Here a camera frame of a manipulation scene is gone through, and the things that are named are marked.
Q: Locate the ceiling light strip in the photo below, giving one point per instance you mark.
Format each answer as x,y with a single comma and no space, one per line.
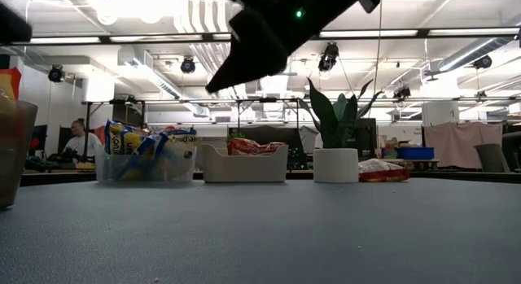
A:
474,31
368,33
65,40
156,38

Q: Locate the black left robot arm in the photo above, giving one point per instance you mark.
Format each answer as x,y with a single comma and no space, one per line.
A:
12,25

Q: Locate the red beef ramen pack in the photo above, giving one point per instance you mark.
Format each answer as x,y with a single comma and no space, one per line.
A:
382,172
244,145
272,149

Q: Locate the blue storage bin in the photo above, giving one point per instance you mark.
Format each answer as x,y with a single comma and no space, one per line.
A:
415,153

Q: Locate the snake plant in white pot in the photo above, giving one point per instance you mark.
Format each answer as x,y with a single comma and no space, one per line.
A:
335,166

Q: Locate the grey chair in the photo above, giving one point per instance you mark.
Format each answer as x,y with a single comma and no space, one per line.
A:
490,158

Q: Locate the dark grey plastic bin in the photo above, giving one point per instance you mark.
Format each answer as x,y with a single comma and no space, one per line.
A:
16,154

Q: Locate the black ceiling spotlight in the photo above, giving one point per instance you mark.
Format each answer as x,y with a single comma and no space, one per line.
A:
329,56
401,93
482,62
187,65
56,73

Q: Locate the silver air duct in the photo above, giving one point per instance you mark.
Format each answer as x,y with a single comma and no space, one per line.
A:
476,52

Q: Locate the orange chicken ramen pack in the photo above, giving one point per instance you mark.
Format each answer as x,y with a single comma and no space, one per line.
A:
8,82

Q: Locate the black table frame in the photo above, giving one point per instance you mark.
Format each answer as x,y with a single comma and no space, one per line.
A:
468,177

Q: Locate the dark chair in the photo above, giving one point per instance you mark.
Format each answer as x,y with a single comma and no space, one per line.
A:
513,151

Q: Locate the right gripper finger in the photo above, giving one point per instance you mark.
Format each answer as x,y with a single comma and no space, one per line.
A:
252,52

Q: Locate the pink cloth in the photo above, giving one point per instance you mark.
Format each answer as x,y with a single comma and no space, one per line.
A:
464,143

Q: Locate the person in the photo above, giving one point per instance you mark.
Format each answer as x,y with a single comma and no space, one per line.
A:
79,143

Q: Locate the clear plastic bin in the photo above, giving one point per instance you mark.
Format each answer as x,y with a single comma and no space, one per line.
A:
146,170

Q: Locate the white plastic bin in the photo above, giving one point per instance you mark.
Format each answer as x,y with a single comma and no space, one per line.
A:
244,166

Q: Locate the black monitor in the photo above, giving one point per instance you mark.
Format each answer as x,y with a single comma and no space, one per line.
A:
264,133

